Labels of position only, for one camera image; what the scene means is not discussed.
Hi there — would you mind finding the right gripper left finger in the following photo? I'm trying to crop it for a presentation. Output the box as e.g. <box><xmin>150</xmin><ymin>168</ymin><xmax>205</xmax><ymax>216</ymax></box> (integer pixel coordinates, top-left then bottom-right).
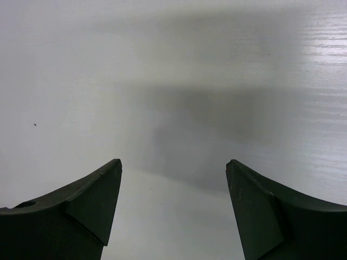
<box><xmin>1</xmin><ymin>159</ymin><xmax>122</xmax><ymax>259</ymax></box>

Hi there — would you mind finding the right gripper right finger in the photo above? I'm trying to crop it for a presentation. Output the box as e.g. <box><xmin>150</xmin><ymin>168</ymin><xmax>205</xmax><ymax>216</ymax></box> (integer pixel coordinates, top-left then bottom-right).
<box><xmin>226</xmin><ymin>159</ymin><xmax>346</xmax><ymax>259</ymax></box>

